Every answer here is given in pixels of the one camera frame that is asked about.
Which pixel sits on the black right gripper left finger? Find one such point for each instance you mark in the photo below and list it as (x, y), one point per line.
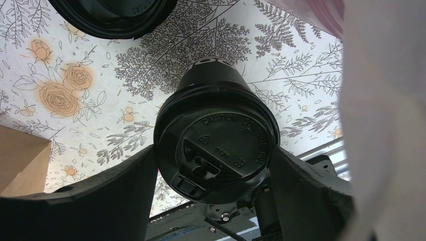
(112, 205)

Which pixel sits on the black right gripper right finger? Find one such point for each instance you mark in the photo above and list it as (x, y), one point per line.
(312, 204)

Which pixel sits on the brown paper bag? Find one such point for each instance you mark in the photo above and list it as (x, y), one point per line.
(24, 163)

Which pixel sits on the black plastic cup lid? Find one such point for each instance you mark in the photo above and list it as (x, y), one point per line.
(213, 142)

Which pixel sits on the black paper coffee cup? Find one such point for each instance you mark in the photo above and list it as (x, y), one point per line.
(210, 70)

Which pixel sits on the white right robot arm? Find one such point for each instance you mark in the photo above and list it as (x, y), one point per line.
(382, 111)

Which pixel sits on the floral patterned table mat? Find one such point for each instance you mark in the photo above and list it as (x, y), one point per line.
(97, 100)

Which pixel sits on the pink straw holder cup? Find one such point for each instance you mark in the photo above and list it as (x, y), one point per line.
(327, 15)

